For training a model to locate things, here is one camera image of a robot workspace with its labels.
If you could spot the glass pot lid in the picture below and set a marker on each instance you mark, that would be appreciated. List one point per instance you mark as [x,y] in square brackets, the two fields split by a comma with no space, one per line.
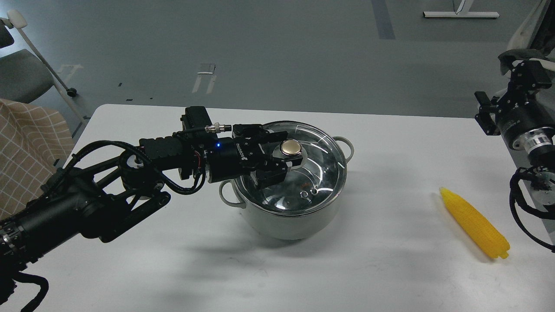
[306,188]

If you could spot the white chair with grey cloth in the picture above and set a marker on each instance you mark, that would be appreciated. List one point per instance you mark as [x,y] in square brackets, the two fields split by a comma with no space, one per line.
[534,39]

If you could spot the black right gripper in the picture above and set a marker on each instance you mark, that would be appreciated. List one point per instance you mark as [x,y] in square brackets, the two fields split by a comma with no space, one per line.
[519,118]

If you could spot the beige checkered cloth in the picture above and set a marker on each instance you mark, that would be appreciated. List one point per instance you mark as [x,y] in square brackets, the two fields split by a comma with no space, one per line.
[32,138]

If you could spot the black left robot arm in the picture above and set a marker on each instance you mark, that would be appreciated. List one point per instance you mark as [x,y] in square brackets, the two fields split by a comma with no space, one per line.
[108,187]

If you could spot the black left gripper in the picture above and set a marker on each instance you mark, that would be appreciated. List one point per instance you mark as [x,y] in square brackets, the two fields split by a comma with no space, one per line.
[243,155]

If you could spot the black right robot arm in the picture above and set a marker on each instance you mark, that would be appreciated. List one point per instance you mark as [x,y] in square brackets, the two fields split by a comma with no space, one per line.
[532,189]

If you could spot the white desk foot bar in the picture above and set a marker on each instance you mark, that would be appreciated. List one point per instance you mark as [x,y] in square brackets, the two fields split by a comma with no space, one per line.
[462,11]

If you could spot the grey office chair left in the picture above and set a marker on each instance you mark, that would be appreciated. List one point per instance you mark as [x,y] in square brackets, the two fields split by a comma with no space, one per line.
[25,75]

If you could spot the grey-green cooking pot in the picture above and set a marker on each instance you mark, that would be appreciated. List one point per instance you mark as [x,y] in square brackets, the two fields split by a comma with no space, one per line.
[279,227]

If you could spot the yellow toy corn cob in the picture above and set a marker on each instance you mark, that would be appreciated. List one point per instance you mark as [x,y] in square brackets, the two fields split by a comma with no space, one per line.
[478,228]

